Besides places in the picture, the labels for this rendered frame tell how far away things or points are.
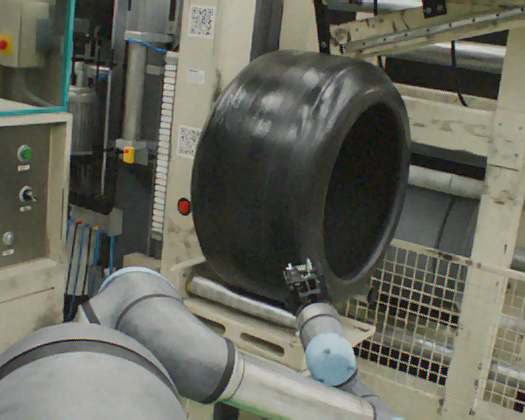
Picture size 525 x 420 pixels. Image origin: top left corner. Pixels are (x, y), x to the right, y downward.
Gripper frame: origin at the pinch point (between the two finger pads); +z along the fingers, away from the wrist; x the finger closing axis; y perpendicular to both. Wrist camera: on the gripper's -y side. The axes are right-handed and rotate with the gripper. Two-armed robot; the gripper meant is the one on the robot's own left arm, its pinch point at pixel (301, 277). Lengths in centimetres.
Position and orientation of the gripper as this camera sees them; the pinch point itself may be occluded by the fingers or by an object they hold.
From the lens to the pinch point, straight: 153.7
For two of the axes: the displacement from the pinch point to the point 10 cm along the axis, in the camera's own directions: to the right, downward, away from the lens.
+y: -2.2, -8.9, -4.0
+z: -1.1, -3.8, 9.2
